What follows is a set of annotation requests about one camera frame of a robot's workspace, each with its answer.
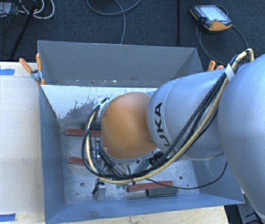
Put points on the dark green flat block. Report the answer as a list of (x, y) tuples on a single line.
[(84, 126), (161, 192)]

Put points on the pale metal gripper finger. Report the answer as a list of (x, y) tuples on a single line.
[(95, 188), (101, 192)]

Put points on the black cylinder on white bracket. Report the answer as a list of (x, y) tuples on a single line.
[(157, 158)]

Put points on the grey metal bin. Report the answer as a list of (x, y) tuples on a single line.
[(81, 66)]

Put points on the red-brown flat block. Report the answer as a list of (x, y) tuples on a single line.
[(151, 186), (76, 132), (76, 160)]

